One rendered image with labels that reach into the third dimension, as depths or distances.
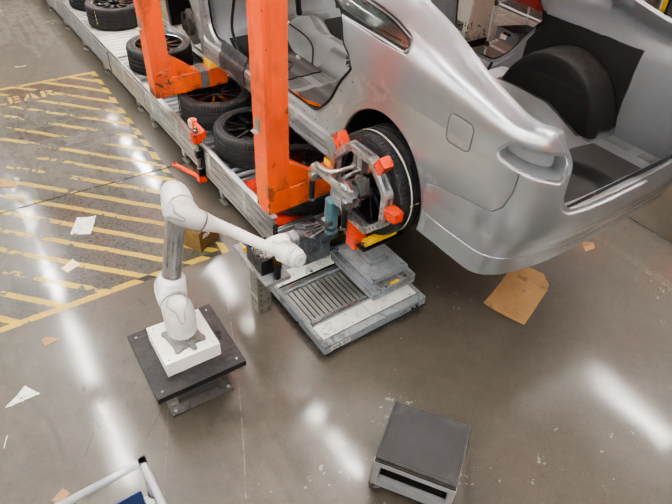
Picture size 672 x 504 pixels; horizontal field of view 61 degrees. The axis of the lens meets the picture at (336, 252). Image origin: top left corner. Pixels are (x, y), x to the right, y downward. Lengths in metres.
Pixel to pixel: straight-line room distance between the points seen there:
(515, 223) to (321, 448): 1.56
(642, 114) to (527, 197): 1.72
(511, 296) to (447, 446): 1.58
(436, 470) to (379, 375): 0.87
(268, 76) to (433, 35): 0.91
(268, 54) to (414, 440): 2.13
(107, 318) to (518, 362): 2.65
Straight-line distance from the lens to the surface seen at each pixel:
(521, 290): 4.26
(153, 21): 5.07
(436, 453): 2.90
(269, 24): 3.19
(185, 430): 3.36
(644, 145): 4.40
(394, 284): 3.85
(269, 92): 3.33
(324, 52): 5.17
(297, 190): 3.78
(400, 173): 3.24
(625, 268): 4.82
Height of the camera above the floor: 2.81
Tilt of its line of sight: 41 degrees down
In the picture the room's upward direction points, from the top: 3 degrees clockwise
